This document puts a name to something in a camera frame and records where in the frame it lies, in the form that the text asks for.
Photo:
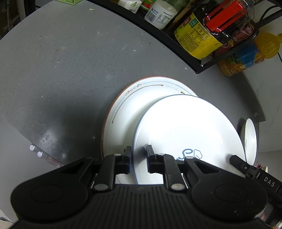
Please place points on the large plate brown rim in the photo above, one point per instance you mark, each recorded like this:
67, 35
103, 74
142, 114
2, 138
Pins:
124, 116

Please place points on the white jar barcode label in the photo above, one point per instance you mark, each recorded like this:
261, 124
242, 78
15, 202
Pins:
160, 14

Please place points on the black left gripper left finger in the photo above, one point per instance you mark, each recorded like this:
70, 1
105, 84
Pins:
101, 175

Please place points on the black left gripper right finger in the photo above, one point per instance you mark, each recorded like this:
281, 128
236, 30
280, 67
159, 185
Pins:
178, 174

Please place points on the orange juice bottle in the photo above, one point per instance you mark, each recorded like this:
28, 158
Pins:
265, 46

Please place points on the white bakery print plate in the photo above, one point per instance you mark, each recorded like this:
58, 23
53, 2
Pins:
249, 141

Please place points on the white plate blue rim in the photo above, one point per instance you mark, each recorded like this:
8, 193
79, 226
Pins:
181, 126

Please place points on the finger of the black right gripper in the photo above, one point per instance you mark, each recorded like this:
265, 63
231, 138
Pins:
240, 165

